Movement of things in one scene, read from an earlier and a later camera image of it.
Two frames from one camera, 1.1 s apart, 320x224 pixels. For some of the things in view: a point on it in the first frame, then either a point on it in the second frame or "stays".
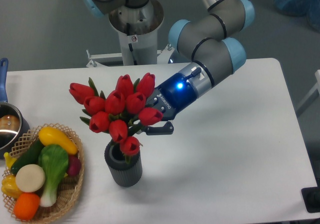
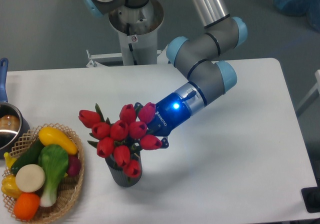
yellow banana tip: (9, 159) stays
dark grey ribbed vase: (126, 174) stays
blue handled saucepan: (14, 124) stays
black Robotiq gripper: (173, 93) -> (169, 113)
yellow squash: (49, 136) stays
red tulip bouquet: (120, 112) -> (123, 137)
